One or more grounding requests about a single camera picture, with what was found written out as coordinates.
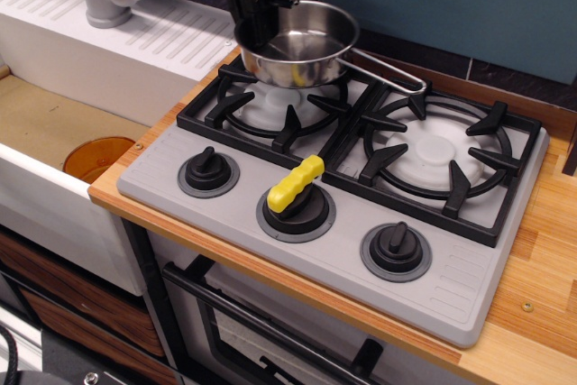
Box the stainless steel pan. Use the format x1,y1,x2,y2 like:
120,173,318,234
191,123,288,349
236,0,427,96

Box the black left stove knob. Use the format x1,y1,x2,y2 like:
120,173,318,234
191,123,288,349
178,146,240,199

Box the black stove knob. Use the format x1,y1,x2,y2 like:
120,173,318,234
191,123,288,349
360,222,433,283
178,146,240,199
256,184,336,243

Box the grey toy stove top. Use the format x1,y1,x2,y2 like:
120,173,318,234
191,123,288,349
117,120,522,347

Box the black middle stove knob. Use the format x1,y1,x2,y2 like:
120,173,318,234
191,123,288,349
256,184,336,243

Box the black right stove knob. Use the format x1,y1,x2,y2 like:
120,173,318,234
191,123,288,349
360,222,433,283

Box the black left burner grate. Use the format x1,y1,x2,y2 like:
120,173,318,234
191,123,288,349
177,60,379,169

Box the black burner grate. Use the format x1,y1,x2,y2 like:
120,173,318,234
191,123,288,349
177,60,379,169
323,80,549,247

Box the white toy sink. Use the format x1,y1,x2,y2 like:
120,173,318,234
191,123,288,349
1,0,235,296

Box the black right burner grate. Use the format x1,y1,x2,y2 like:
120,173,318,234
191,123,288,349
323,80,549,247

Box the wooden drawer fronts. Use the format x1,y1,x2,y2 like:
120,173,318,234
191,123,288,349
1,227,178,384

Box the oven door with black handle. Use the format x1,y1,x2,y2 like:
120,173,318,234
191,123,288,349
161,255,461,384

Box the black braided cable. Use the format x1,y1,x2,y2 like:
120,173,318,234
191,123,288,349
0,325,23,385

